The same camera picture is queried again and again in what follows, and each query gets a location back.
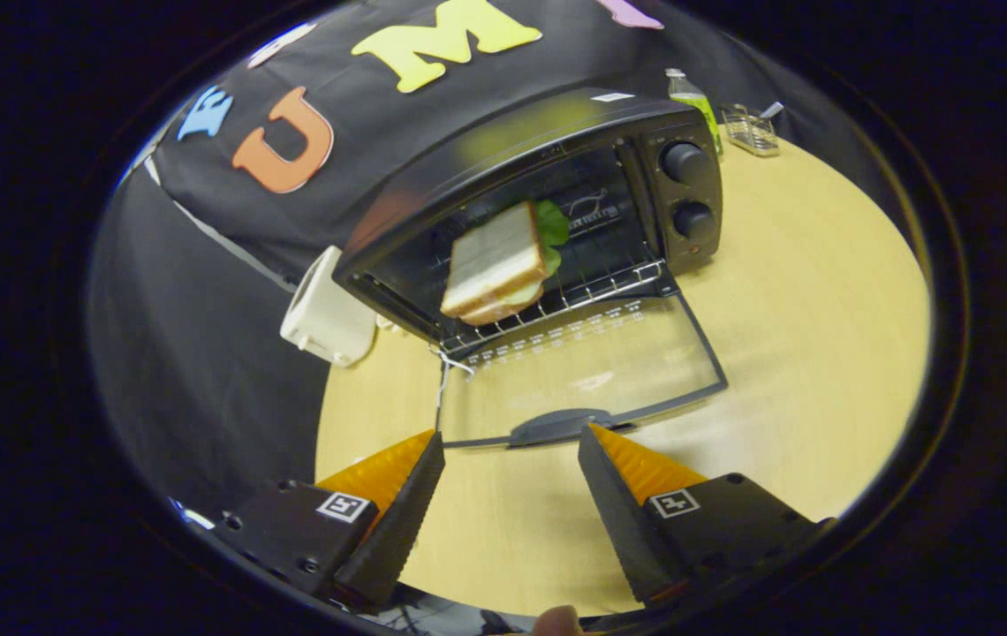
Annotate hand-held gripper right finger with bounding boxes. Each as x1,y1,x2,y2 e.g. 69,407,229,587
578,423,836,606

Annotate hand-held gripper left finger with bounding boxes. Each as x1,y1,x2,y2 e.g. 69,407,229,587
212,430,447,615

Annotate white bread lettuce sandwich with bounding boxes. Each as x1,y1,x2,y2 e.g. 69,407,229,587
440,199,572,328

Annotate black toaster oven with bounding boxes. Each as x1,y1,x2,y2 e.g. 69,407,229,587
331,87,730,450

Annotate white pop-up toaster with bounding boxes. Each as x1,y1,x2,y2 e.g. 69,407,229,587
279,245,378,368

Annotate green drink bottle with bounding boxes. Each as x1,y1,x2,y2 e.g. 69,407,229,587
664,68,725,160

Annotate white string tie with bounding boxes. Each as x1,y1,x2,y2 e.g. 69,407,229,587
429,344,475,407

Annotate metal wire basket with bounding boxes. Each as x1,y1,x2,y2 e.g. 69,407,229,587
720,100,785,159

